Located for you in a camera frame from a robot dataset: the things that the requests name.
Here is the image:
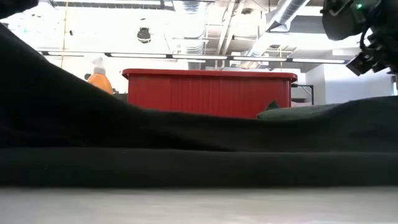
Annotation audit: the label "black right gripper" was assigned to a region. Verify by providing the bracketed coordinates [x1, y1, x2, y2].
[345, 36, 398, 77]

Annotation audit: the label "green knit shirt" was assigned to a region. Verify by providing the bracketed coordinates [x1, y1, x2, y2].
[256, 99, 343, 121]

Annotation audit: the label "black garment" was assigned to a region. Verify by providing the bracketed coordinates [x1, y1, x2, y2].
[0, 23, 398, 189]

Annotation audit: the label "red plastic laundry basket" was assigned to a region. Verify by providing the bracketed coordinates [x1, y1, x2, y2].
[121, 68, 299, 119]

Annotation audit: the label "black framed board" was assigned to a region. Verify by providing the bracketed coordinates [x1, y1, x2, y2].
[291, 83, 315, 106]

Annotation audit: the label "long ceiling light strip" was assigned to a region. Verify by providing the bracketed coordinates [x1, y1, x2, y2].
[40, 50, 348, 64]

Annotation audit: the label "orange spray bottle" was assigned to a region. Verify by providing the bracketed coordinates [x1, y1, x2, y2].
[88, 57, 114, 96]

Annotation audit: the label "silver ventilation duct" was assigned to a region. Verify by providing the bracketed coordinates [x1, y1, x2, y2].
[247, 0, 312, 58]

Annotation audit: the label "black ceiling dome camera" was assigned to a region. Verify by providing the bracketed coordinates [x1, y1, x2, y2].
[136, 27, 152, 45]

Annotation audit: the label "yellow hanging cable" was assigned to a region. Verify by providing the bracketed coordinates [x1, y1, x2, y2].
[60, 0, 70, 69]

